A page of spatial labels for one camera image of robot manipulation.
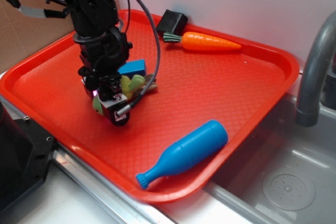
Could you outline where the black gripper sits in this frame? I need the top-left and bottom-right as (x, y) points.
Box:
(77, 27), (132, 126)

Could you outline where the green plush animal toy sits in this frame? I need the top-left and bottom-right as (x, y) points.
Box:
(92, 74), (146, 115)

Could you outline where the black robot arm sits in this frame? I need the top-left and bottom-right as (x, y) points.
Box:
(6, 0), (133, 126)

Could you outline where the blue rectangular block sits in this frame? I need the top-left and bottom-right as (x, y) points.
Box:
(118, 59), (146, 78)

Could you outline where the brown wood bark piece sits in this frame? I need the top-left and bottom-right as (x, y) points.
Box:
(143, 73), (158, 93)

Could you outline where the black rectangular block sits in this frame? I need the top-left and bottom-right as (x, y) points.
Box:
(156, 9), (188, 37)

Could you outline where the orange toy carrot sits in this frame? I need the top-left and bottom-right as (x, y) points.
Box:
(163, 31), (241, 51)

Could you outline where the blue toy bottle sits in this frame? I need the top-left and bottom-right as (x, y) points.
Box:
(136, 120), (228, 189)

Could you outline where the red plastic tray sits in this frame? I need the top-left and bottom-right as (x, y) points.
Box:
(1, 25), (299, 204)

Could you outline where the grey toy sink basin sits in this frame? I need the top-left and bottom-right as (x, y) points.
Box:
(212, 95), (335, 223)

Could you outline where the grey toy faucet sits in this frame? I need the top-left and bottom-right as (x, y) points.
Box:
(295, 12), (335, 127)

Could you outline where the grey braided cable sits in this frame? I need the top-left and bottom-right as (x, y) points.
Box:
(99, 0), (161, 117)

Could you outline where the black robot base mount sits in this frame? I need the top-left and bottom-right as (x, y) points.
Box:
(1, 104), (56, 214)

